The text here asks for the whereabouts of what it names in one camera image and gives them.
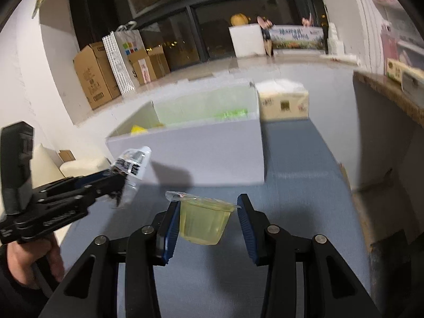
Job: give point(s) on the white cardboard organizer box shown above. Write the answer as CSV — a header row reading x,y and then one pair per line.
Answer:
x,y
212,137

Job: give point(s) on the round yellow pomelo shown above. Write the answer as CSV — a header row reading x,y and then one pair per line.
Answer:
x,y
238,20

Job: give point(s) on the yellow orange snack bag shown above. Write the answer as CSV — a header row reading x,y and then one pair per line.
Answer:
x,y
136,129

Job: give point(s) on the silver dark snack pouch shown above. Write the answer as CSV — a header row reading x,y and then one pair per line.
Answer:
x,y
132,165

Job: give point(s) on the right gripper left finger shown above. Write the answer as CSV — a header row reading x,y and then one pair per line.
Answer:
x,y
90,288

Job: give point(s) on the small open cardboard box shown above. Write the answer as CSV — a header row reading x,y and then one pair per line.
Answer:
x,y
149,66

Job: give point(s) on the white plastic bottle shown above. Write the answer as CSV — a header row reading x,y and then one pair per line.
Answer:
x,y
335,45

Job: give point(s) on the printed landscape carton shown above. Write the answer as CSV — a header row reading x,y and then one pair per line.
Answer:
x,y
286,37

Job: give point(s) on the cream sofa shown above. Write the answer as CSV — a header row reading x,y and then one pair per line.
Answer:
x,y
44,170

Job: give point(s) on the white rimmed container on shelf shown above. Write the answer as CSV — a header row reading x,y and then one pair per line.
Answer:
x,y
412,83

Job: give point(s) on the clear jelly cup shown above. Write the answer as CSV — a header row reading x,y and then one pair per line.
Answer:
x,y
202,219

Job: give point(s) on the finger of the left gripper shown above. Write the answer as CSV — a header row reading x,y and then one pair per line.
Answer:
x,y
92,178
111,186

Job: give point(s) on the plastic drawer organizer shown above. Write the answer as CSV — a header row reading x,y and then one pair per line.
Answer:
x,y
400,38

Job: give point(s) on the tissue pack on shelf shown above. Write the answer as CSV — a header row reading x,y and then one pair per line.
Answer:
x,y
395,69

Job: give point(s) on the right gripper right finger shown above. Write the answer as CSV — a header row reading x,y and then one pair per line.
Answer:
x,y
330,287

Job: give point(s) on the person's left hand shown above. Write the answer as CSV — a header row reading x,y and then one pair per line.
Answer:
x,y
21,257

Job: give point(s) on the brown wooden side shelf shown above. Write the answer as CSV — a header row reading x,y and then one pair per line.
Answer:
x,y
391,138

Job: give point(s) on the white dotted shopping bag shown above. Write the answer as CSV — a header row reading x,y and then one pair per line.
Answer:
x,y
119,45

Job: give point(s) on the white foam block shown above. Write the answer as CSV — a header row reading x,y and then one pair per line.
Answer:
x,y
247,40

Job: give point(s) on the large brown cardboard box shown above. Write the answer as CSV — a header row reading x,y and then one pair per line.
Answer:
x,y
95,75

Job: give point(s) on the tissue pack on table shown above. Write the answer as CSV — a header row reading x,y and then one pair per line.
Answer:
x,y
282,99

